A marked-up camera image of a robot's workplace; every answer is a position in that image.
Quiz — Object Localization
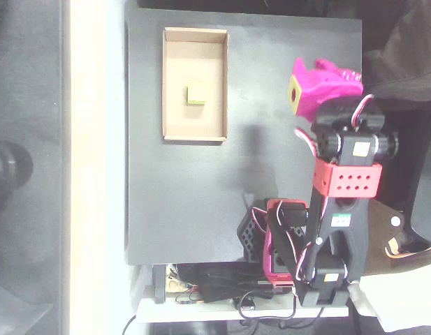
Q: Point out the green cube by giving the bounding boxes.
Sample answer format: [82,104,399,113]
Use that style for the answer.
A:
[186,80,207,105]

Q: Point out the black perforated arm base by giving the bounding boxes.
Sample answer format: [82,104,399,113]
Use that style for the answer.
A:
[237,209,268,265]

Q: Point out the dark brown jacket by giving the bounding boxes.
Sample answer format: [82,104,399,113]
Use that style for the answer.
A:
[361,0,431,103]

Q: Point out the open cardboard box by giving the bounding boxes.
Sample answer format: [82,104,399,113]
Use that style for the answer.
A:
[161,27,230,142]

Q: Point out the black chair part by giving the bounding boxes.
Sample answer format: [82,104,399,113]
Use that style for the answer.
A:
[403,118,431,245]

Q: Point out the white cloth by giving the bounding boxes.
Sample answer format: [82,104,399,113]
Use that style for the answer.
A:
[344,254,431,333]

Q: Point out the black usb plug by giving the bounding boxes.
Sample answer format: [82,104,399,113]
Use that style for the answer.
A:
[234,296,257,311]

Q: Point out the black table clamp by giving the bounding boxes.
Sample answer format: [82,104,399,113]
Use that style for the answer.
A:
[152,264,167,304]

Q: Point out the white shelf board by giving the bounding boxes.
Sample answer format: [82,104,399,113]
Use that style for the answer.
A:
[136,295,349,324]

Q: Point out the yellow square gripper mount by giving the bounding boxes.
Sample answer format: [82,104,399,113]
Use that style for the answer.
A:
[286,75,303,116]

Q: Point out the black cable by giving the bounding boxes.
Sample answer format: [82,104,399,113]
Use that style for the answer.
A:
[235,289,330,329]

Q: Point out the small circuit board with wires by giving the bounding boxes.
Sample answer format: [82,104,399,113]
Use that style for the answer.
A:
[175,292,205,306]

